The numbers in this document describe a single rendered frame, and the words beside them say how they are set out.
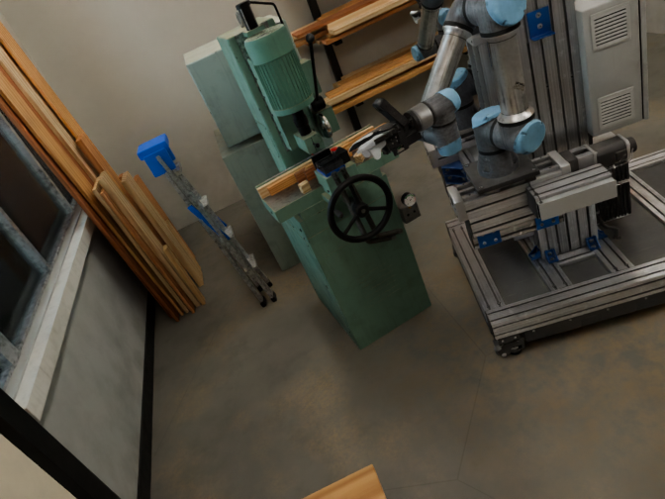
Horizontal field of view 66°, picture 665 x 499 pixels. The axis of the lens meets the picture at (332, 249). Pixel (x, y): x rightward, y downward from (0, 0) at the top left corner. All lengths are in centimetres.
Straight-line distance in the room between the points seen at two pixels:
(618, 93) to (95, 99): 361
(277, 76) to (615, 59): 121
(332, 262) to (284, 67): 85
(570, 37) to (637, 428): 138
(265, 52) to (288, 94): 18
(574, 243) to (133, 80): 338
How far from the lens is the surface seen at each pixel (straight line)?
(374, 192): 227
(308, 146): 222
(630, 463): 210
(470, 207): 199
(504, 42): 170
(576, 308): 230
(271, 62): 209
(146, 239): 336
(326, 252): 228
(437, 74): 174
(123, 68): 446
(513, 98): 176
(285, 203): 215
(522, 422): 220
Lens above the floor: 180
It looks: 32 degrees down
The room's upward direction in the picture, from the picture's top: 24 degrees counter-clockwise
